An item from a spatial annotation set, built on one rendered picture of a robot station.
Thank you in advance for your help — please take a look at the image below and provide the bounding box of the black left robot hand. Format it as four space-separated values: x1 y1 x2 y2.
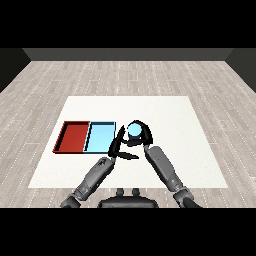
107 124 140 160

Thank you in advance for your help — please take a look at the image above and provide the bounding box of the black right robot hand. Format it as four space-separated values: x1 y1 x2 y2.
120 119 154 148

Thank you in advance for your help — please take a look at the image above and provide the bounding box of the small blue can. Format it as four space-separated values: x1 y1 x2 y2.
127 122 142 141

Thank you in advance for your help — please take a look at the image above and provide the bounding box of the light blue shallow open box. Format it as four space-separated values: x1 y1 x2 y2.
82 120 117 154

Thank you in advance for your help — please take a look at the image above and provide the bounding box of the red shallow open box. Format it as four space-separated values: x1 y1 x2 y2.
52 120 91 155

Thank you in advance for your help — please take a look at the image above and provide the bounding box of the dark grey robot body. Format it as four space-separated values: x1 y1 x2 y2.
97 188 160 209

